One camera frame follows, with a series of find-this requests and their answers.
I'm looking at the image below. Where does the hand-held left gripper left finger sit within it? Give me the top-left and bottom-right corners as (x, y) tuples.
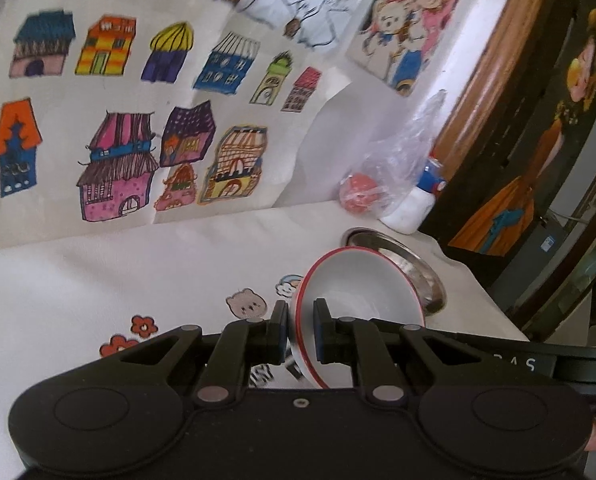
(33, 300), (291, 407)

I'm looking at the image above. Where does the wooden frame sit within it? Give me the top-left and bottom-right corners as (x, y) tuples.
(432, 0), (564, 202)

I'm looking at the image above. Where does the white bottle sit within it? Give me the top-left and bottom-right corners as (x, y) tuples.
(380, 155), (449, 235)

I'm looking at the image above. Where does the grey box with blue label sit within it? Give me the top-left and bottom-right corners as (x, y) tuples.
(526, 219), (569, 263)

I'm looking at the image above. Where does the painting of figure in orange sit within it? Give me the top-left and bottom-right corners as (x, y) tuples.
(448, 7), (596, 262)

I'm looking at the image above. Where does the printed white tablecloth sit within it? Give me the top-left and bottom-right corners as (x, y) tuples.
(0, 199), (524, 480)

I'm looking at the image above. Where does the clear plastic bag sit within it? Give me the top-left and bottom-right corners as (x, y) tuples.
(345, 89), (451, 219)

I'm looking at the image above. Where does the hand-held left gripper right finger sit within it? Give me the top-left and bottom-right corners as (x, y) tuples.
(312, 298), (564, 407)

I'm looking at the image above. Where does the cartoon girl drawing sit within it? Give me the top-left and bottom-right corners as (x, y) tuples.
(345, 0), (477, 99)

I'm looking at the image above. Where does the red ball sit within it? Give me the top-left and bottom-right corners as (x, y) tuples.
(339, 172), (387, 216)

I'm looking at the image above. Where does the white bowl with red rim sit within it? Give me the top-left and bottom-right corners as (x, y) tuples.
(286, 247), (427, 391)

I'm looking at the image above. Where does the blue and yellow drawing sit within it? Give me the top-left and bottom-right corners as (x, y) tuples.
(122, 0), (379, 50)

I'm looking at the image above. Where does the steel plate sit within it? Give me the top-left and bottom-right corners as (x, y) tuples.
(342, 227), (449, 317)

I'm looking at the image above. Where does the colourful houses drawing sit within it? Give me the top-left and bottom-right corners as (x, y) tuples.
(0, 0), (351, 254)

